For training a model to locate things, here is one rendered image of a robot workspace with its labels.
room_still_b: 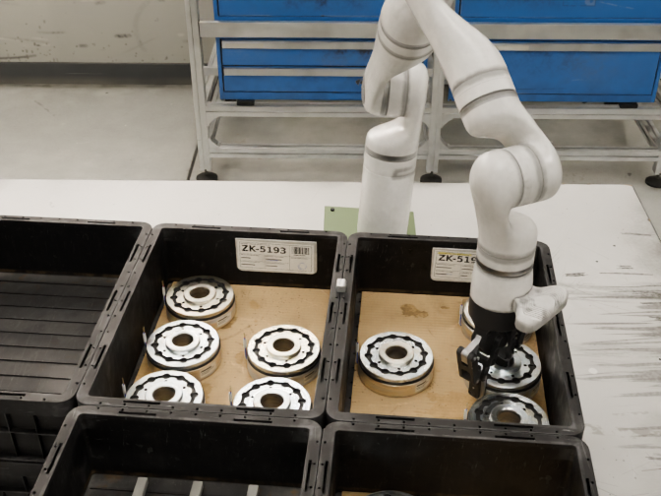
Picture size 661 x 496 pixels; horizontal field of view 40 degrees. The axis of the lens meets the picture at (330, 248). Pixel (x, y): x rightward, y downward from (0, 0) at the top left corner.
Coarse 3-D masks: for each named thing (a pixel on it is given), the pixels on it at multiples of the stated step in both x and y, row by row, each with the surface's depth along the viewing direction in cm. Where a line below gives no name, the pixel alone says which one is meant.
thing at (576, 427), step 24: (360, 240) 137; (384, 240) 137; (408, 240) 136; (432, 240) 136; (456, 240) 136; (552, 264) 131; (336, 336) 118; (336, 360) 114; (336, 384) 110; (336, 408) 107; (576, 408) 107; (528, 432) 103; (552, 432) 103; (576, 432) 103
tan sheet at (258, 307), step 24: (240, 288) 143; (264, 288) 143; (288, 288) 143; (312, 288) 143; (240, 312) 138; (264, 312) 138; (288, 312) 138; (312, 312) 138; (240, 336) 133; (144, 360) 129; (240, 360) 129; (216, 384) 125; (240, 384) 125; (312, 384) 125
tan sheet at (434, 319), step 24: (360, 312) 138; (384, 312) 138; (408, 312) 138; (432, 312) 138; (456, 312) 138; (360, 336) 133; (432, 336) 133; (456, 336) 133; (456, 360) 129; (360, 384) 125; (432, 384) 125; (456, 384) 125; (360, 408) 121; (384, 408) 121; (408, 408) 121; (432, 408) 121; (456, 408) 121
